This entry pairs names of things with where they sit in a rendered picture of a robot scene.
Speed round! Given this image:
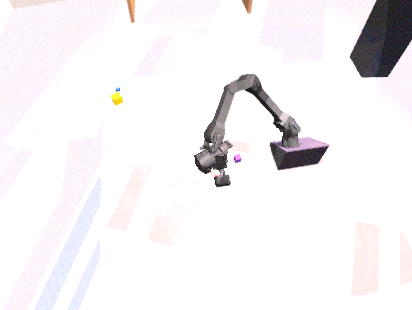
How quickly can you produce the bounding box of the small yellow block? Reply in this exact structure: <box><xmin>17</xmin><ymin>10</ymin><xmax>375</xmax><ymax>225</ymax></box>
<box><xmin>110</xmin><ymin>92</ymin><xmax>124</xmax><ymax>106</ymax></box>

